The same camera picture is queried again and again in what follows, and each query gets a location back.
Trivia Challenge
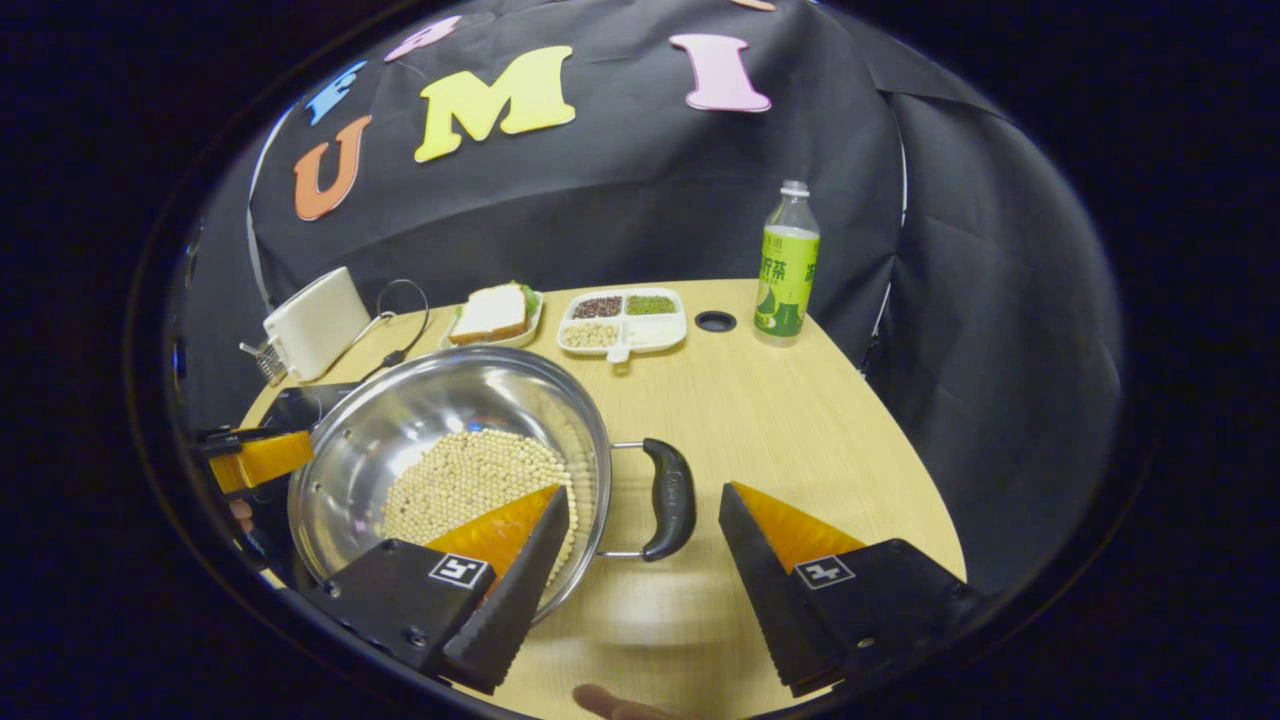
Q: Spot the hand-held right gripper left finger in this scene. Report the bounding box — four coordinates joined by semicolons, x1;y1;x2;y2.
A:
300;484;573;696

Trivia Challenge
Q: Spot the green tea bottle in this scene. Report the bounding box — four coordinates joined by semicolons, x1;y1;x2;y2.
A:
753;180;822;341

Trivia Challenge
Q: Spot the white toaster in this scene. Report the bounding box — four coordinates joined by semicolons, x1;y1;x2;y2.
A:
262;266;373;384

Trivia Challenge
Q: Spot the white toaster cord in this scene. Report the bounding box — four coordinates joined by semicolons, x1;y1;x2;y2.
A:
338;311;397;353

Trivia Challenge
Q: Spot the white divided tray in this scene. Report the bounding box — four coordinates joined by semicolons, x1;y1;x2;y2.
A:
556;288;689;364

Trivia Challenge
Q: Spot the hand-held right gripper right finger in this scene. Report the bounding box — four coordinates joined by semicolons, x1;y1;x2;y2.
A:
718;481;986;699

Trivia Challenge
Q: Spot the pile of soybeans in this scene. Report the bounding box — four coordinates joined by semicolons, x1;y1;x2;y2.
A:
380;428;582;583

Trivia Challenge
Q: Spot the black induction cooktop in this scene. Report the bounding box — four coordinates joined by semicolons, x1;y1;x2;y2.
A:
240;383;357;591

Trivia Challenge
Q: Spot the black power cable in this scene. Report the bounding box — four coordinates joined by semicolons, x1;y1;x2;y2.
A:
372;279;432;373

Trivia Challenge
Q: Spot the metal wire basket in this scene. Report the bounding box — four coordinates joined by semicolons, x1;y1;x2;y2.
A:
239;338;290;387

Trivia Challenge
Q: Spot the black backdrop cloth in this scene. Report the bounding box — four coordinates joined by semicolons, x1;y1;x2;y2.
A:
170;0;1126;593

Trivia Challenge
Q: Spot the stainless steel pot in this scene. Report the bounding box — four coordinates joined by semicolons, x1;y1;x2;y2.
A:
287;346;698;626

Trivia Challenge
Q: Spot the white sandwich plate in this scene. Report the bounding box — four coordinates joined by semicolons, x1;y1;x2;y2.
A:
438;288;546;352

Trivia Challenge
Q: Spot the sandwich with lettuce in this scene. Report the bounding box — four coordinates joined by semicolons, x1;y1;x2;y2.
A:
449;282;541;347

